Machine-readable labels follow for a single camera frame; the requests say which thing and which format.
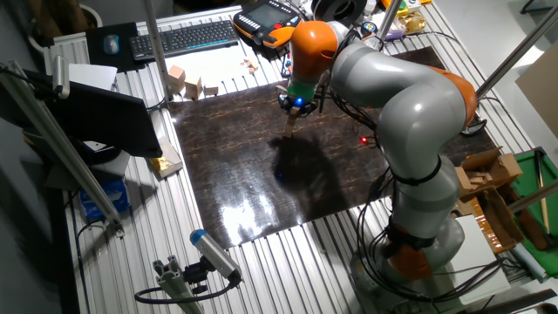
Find small wooden pieces pile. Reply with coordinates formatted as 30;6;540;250
240;58;260;76

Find small box gold foil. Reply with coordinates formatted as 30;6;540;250
148;135;185;180

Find black plastic frame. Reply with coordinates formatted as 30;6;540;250
460;116;488;137

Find black filament spool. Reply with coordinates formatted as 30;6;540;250
311;0;369;25

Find silver camera blue cap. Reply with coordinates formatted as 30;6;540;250
189;228;244;283

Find white flat board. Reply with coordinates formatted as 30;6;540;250
435;214;512;306

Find thin wooden stick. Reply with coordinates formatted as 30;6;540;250
534;150;552;236

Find green wrist adapter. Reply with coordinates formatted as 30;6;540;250
286;81;316;101

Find short aluminium extrusion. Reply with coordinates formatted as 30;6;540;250
152;255;206;314

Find black camera cable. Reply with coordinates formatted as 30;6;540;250
133;278;243;305

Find blue tissue pack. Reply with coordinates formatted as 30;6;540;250
78;178;131;222

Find white paper sheet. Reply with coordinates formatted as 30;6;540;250
68;63;119;92

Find black flat monitor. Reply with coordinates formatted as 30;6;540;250
21;68;164;160

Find black mouse pad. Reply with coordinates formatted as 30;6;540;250
85;21;147;74

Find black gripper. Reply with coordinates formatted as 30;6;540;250
277;85;318;118

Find dark marble pattern mat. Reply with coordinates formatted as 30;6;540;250
167;45;499;250

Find small wooden planks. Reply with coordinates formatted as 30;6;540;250
465;170;493;188

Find grey computer mouse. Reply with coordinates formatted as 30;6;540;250
103;33;121;56

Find green felt mat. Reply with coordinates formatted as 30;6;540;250
510;147;558;279

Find grey rolled tube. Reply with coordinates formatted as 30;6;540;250
509;242;548;283

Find black computer keyboard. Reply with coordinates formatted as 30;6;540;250
129;19;241;62

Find aluminium frame post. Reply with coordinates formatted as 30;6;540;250
373;0;405;47
507;178;558;215
142;0;174;104
0;60;126;239
474;6;558;101

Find orange black teach pendant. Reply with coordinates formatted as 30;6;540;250
232;0;303;50

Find white button box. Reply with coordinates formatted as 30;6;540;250
379;0;423;17

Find gold foil bag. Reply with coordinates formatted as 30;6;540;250
397;11;428;36

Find tan cardboard sheet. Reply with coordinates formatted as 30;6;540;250
514;41;558;141

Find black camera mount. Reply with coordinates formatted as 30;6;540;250
181;256;211;296

